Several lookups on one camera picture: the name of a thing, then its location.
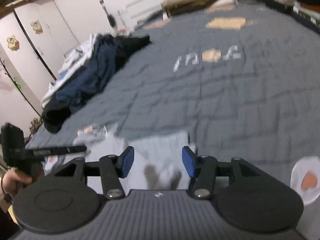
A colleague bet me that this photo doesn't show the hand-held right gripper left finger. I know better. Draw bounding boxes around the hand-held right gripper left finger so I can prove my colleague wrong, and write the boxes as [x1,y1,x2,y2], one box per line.
[54,146,135,201]

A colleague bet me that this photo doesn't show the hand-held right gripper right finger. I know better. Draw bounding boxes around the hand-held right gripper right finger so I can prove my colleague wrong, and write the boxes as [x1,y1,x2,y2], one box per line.
[182,146,262,201]

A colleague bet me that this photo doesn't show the grey quilted blanket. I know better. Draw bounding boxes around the grey quilted blanket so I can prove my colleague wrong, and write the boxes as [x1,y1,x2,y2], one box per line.
[24,0,320,240]

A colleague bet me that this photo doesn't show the white pillow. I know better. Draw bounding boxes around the white pillow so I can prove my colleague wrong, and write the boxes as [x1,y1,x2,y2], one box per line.
[212,0,238,7]

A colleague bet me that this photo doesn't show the white wardrobe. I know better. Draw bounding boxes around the white wardrobe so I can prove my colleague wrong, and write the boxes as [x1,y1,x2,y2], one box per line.
[0,0,78,123]

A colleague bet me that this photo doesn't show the person's left hand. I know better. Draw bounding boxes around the person's left hand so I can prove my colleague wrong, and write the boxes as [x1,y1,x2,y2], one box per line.
[0,169,33,206]

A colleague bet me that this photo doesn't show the navy blue garment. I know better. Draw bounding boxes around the navy blue garment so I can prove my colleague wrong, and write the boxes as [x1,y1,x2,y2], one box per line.
[55,34,125,114]

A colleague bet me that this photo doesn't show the stack of folded clothes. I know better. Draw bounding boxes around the stack of folded clothes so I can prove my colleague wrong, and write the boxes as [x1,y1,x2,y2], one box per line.
[265,0,320,34]

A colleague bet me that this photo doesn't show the mottled brown object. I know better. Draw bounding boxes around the mottled brown object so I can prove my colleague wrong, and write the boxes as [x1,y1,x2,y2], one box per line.
[29,118,42,135]

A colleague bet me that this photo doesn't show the black cable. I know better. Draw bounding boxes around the black cable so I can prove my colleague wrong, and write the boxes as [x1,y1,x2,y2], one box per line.
[0,177,12,203]

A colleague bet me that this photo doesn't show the grey shirt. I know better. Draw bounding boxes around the grey shirt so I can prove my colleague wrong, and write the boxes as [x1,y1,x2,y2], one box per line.
[74,130,199,192]

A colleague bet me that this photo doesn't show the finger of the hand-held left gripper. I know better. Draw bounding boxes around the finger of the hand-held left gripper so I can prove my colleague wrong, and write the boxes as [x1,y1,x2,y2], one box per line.
[49,145,87,156]

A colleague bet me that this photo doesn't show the black garment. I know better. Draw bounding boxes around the black garment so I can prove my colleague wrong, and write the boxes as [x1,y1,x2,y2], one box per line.
[116,36,151,67]
[41,97,73,134]

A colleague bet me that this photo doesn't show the animal sticker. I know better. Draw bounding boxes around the animal sticker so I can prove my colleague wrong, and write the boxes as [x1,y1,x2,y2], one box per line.
[30,20,43,35]
[7,36,20,52]

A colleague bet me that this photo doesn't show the khaki pillow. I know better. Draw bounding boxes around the khaki pillow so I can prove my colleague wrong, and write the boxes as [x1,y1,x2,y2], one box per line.
[161,0,237,18]

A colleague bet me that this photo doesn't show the selfie stick stand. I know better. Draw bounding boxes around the selfie stick stand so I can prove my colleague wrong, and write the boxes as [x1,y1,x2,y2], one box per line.
[99,0,118,32]

